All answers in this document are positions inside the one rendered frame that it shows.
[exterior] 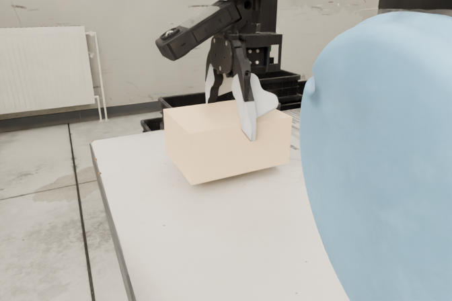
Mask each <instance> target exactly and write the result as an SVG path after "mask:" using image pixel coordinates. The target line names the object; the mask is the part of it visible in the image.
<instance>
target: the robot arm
mask: <svg viewBox="0 0 452 301"><path fill-rule="evenodd" d="M277 4H278V0H218V1H216V2H215V3H213V4H212V5H210V6H208V7H207V8H206V9H204V10H202V11H201V12H199V13H197V14H196V15H194V16H193V17H191V18H190V19H188V20H186V21H185V22H184V23H182V24H180V25H179V26H177V27H176V28H172V29H170V30H168V31H166V32H165V33H164V34H162V35H161V36H160V38H158V39H156V41H155V44H156V46H157V47H158V49H159V51H160V53H161V54H162V56H164V57H166V58H167V59H169V60H172V61H175V60H178V59H180V58H182V57H183V56H185V55H186V54H188V53H189V52H190V51H191V50H192V49H194V48H196V47H197V46H198V45H200V44H202V43H203V42H204V41H206V40H208V39H209V38H210V37H212V36H213V37H212V39H211V47H210V50H209V53H208V56H207V59H206V73H205V81H206V84H205V95H206V103H216V100H217V97H218V96H220V95H222V94H225V93H228V92H230V91H232V92H233V96H234V98H235V100H236V102H237V112H238V115H239V118H240V121H241V130H242V131H243V133H244V134H245V135H246V136H247V137H248V138H249V140H250V141H255V140H256V118H258V117H260V116H262V115H264V114H266V113H268V112H271V111H272V110H275V109H276V108H277V107H278V99H277V96H276V95H275V94H273V93H269V92H267V91H265V90H263V89H262V88H261V86H260V82H259V79H258V77H257V76H256V75H255V74H261V73H266V72H274V71H280V66H281V54H282V42H283V35H282V34H277V33H276V17H277ZM272 45H278V63H274V57H271V56H270V52H271V46H272ZM312 71H313V76H312V77H310V78H309V79H308V81H307V82H306V84H305V88H304V91H303V97H302V101H301V111H300V120H299V142H300V151H301V164H302V169H303V176H304V180H305V186H306V190H307V196H308V199H309V204H310V206H311V211H312V214H313V217H314V220H315V224H316V226H317V230H318V232H319V235H320V237H321V240H322V243H323V245H324V249H325V250H326V253H327V255H328V258H329V260H330V263H331V264H332V267H333V268H334V271H335V273H336V275H337V277H338V279H339V281H340V283H341V285H342V287H343V289H344V291H345V292H346V295H347V296H348V298H349V300H350V301H452V0H379V4H378V12H377V15H376V16H373V17H370V18H368V19H366V20H365V21H362V22H361V23H359V24H357V25H356V26H355V27H353V28H351V29H349V30H347V31H345V32H343V33H341V34H340V35H338V36H336V37H335V38H334V39H333V40H332V41H331V42H330V43H329V44H328V45H327V46H326V47H325V48H324V49H323V50H322V51H321V53H320V54H319V56H318V57H317V59H316V61H315V62H314V64H313V68H312ZM232 77H233V78H232Z"/></svg>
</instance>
